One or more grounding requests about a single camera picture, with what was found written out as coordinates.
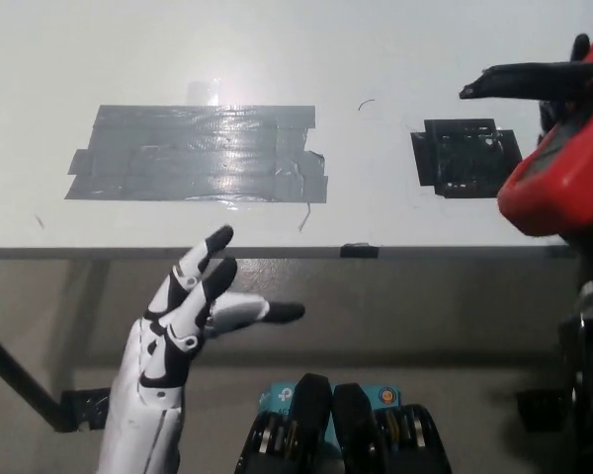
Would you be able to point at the black table leg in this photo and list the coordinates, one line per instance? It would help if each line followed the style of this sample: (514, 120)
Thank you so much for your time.
(20, 380)

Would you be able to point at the white and black left hand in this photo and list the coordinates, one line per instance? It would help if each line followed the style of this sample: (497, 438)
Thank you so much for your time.
(148, 395)

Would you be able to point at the small black tape piece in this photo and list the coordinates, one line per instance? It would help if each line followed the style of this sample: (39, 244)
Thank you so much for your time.
(358, 251)

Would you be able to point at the grey duct tape patch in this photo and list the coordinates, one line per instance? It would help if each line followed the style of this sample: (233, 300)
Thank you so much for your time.
(197, 155)

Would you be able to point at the black and teal robot torso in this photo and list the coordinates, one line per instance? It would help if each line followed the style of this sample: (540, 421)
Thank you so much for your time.
(321, 424)

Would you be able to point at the red digital multimeter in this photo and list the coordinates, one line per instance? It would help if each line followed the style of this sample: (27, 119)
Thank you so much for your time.
(563, 192)

